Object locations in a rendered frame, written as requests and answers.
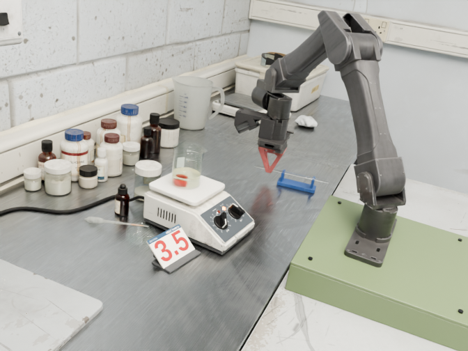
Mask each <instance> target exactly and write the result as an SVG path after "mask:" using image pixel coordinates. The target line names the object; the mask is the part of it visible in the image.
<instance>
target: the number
mask: <svg viewBox="0 0 468 351"><path fill-rule="evenodd" d="M150 245H151V246H152V248H153V249H154V251H155V253H156V254H157V256H158V257H159V259H160V260H161V262H162V264H163V265H164V264H166V263H167V262H169V261H170V260H172V259H174V258H175V257H177V256H179V255H180V254H182V253H184V252H185V251H187V250H188V249H191V248H192V245H191V244H190V242H189V240H188V239H187V237H186V236H185V234H184V233H183V231H182V229H181V228H179V229H177V230H175V231H174V232H172V233H169V234H168V235H166V236H164V237H162V238H160V239H159V240H157V241H155V242H153V243H151V244H150Z"/></svg>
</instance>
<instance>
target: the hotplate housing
mask: <svg viewBox="0 0 468 351"><path fill-rule="evenodd" d="M228 196H231V195H230V194H228V193H227V192H225V191H223V190H222V191H220V192H219V193H217V194H215V195H214V196H212V197H211V198H209V199H208V200H206V201H204V202H202V203H201V204H199V205H196V206H193V205H189V204H186V203H183V202H182V201H179V200H176V199H174V198H171V197H169V196H166V195H164V194H161V193H159V192H156V191H154V190H150V191H148V192H146V193H145V195H144V207H143V217H144V221H146V222H148V223H150V224H152V225H154V226H157V227H159V228H162V229H164V230H166V231H167V230H168V229H170V228H173V227H174V226H176V225H178V224H180V226H181V228H182V229H183V231H184V232H185V234H186V236H187V237H188V239H189V241H191V242H193V243H196V244H198V245H201V246H202V247H205V248H207V249H209V250H212V251H214V252H216V253H218V254H221V255H223V254H225V253H226V252H227V251H228V250H229V249H230V248H232V247H233V246H234V245H235V244H237V243H238V242H239V241H240V240H241V239H242V238H244V237H245V236H246V235H248V234H249V233H250V232H251V231H252V229H253V227H254V224H255V223H254V220H253V221H252V222H251V223H250V224H248V225H247V226H246V227H244V228H243V229H242V230H241V231H240V232H238V233H237V234H236V235H234V236H233V237H232V238H231V239H230V240H228V241H227V242H224V241H223V240H222V239H221V238H220V237H219V236H218V235H217V234H216V233H215V232H214V231H213V229H212V228H211V227H210V226H209V225H208V224H207V223H206V221H205V220H204V219H203V218H202V217H201V214H202V213H204V212H205V211H207V210H209V209H210V208H211V207H213V206H214V205H216V204H218V203H219V202H221V201H222V200H224V199H225V198H227V197H228ZM231 197H232V196H231ZM232 198H233V197H232ZM233 199H234V198H233ZM234 200H235V199H234ZM236 202H237V201H236ZM237 204H238V202H237ZM238 205H239V204H238ZM240 207H241V206H240ZM241 208H242V207H241ZM242 209H243V208H242ZM245 212H246V211H245ZM247 214H248V213H247ZM248 215H249V214H248Z"/></svg>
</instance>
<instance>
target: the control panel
mask: <svg viewBox="0 0 468 351"><path fill-rule="evenodd" d="M232 203H234V204H236V205H238V204H237V202H236V201H235V200H234V199H233V198H232V197H231V196H228V197H227V198H225V199H224V200H222V201H221V202H219V203H218V204H216V205H214V206H213V207H211V208H210V209H209V210H207V211H205V212H204V213H202V214H201V217H202V218H203V219H204V220H205V221H206V223H207V224H208V225H209V226H210V227H211V228H212V229H213V231H214V232H215V233H216V234H217V235H218V236H219V237H220V238H221V239H222V240H223V241H224V242H227V241H228V240H230V239H231V238H232V237H233V236H234V235H236V234H237V233H238V232H240V231H241V230H242V229H243V228H244V227H246V226H247V225H248V224H250V223H251V222H252V221H253V219H252V218H251V217H250V216H249V215H248V214H247V213H246V212H245V213H244V214H243V215H242V216H241V218H240V219H235V218H233V217H232V216H230V214H229V213H228V208H229V207H230V206H231V205H232ZM238 206H239V205H238ZM222 207H225V210H223V209H222ZM239 207H240V206H239ZM218 210H219V211H220V212H221V213H222V212H225V213H226V216H227V222H228V228H227V229H225V230H222V229H220V228H218V227H217V226H216V225H215V223H214V218H215V217H216V216H219V215H220V214H221V213H220V214H219V213H218V212H217V211H218Z"/></svg>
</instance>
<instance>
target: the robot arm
mask: <svg viewBox="0 0 468 351"><path fill-rule="evenodd" d="M318 21H319V26H318V28H317V29H316V30H315V31H314V32H313V33H312V34H311V35H310V36H309V37H308V38H307V39H306V40H305V41H304V42H303V43H302V44H301V45H300V46H299V47H297V48H296V49H295V50H293V51H292V52H291V53H289V54H286V55H285V56H284V57H283V58H278V59H277V60H275V62H273V64H271V66H270V67H269V69H267V70H266V72H265V79H257V83H256V87H255V88H254V89H253V90H252V93H251V99H252V101H253V103H255V104H257V105H258V106H259V107H261V108H263V109H264V110H266V111H267V113H262V112H258V111H252V110H248V109H242V108H240V109H238V110H237V111H236V112H235V122H234V125H235V128H236V130H237V132H238V134H240V133H242V132H245V131H247V130H249V131H250V130H252V129H254V128H257V127H258V126H259V122H258V121H260V129H259V133H258V137H259V139H258V150H259V153H260V156H261V158H262V161H263V164H264V167H265V172H266V173H271V172H272V171H273V169H274V167H275V166H276V165H277V163H278V162H279V160H280V159H281V157H282V155H283V154H284V153H285V151H286V149H287V146H288V144H287V140H288V139H289V138H290V134H288V133H287V129H288V120H289V117H290V110H291V105H292V100H293V99H292V98H291V97H288V96H287V95H285V94H284V93H299V90H300V86H301V85H302V84H303V83H304V82H305V81H306V78H307V77H308V76H309V74H310V73H311V71H312V70H313V69H314V68H316V67H317V66H318V65H319V64H321V63H322V62H323V61H324V60H325V59H327V58H328V59H329V61H330V63H332V64H334V69H335V71H336V72H340V74H341V79H342V81H343V83H344V84H345V88H346V91H347V94H348V98H349V102H350V108H351V112H352V119H353V123H354V129H355V134H356V138H357V162H358V165H355V166H354V173H355V177H356V182H357V193H359V195H360V198H359V200H360V201H362V202H363V203H364V208H363V210H362V214H361V217H360V220H359V222H358V223H357V225H356V228H355V230H354V232H353V234H352V236H351V238H350V240H349V242H348V244H347V246H346V248H345V251H344V255H345V256H347V257H349V258H352V259H355V260H358V261H360V262H363V263H366V264H368V265H372V266H374V267H381V266H382V264H383V261H384V257H385V255H386V252H387V249H388V246H389V243H390V240H391V237H392V235H393V231H394V228H395V226H396V222H397V219H396V215H397V212H398V207H397V206H402V205H405V204H406V195H405V183H406V176H405V170H404V166H403V159H402V157H398V154H397V150H396V147H395V146H394V144H393V141H392V139H391V135H390V132H389V128H388V124H387V118H386V114H385V110H384V104H383V101H382V94H381V90H380V78H379V72H380V67H379V63H378V62H379V61H381V57H382V52H383V43H382V39H381V37H379V36H378V34H377V33H376V32H375V31H374V30H373V29H372V27H371V26H370V25H369V24H368V23H367V21H366V20H365V19H364V18H363V17H362V16H361V15H360V14H358V13H346V14H345V15H344V16H342V18H341V16H340V15H339V14H338V13H337V12H336V11H329V10H322V11H320V12H319V13H318ZM350 29H351V30H350ZM351 32H352V33H351ZM267 153H273V154H275V155H277V157H276V159H275V161H274V162H273V164H272V165H271V166H270V165H269V161H268V156H267Z"/></svg>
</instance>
